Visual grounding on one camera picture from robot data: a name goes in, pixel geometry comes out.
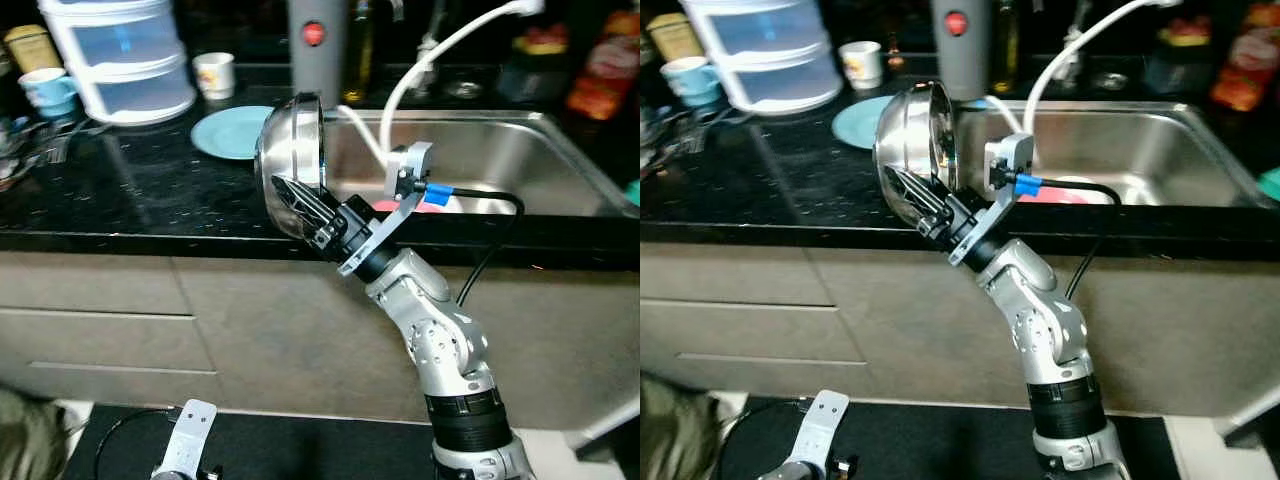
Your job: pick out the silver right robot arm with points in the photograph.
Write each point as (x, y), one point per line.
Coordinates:
(1050, 330)
(440, 340)

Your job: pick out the grey thermos with red logo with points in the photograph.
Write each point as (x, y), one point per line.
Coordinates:
(317, 55)
(960, 50)

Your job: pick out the olive green cloth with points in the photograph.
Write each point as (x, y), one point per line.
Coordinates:
(25, 440)
(670, 430)

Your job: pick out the stainless steel sink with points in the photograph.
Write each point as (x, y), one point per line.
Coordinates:
(520, 150)
(1150, 145)

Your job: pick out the stainless steel bowl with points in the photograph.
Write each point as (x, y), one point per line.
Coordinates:
(285, 150)
(905, 130)

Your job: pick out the teal plastic item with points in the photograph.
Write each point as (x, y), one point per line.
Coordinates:
(1270, 185)
(633, 192)

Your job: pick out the teal plate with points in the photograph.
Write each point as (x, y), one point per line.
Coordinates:
(855, 125)
(225, 135)

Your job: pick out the dark oil bottle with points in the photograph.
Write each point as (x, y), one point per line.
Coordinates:
(360, 50)
(1006, 45)

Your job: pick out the yellow tin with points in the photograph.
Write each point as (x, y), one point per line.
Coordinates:
(676, 35)
(32, 48)

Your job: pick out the blue cartoon mug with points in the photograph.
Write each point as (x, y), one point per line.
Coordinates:
(50, 92)
(692, 80)

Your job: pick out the black floor mat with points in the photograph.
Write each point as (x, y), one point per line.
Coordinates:
(320, 450)
(950, 445)

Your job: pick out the red snack packet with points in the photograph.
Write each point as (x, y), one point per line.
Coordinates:
(605, 70)
(1245, 65)

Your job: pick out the white stacked food container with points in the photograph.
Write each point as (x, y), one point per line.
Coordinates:
(120, 60)
(770, 50)

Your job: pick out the white printed cup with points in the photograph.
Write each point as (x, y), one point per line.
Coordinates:
(215, 75)
(861, 65)

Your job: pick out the pink bowl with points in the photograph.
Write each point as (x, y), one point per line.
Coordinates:
(1065, 195)
(380, 207)

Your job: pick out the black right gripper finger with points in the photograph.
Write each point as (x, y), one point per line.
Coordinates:
(308, 212)
(922, 203)

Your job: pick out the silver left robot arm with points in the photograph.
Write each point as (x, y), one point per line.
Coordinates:
(170, 474)
(795, 472)

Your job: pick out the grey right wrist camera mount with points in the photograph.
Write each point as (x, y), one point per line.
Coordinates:
(1012, 155)
(412, 165)

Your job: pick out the dark container with red top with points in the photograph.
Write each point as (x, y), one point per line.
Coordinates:
(530, 70)
(1180, 55)

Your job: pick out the grey drawer stack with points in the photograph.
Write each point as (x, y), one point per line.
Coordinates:
(740, 310)
(100, 320)

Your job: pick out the grey cabinet door panel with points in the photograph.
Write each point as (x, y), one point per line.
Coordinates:
(280, 330)
(920, 330)

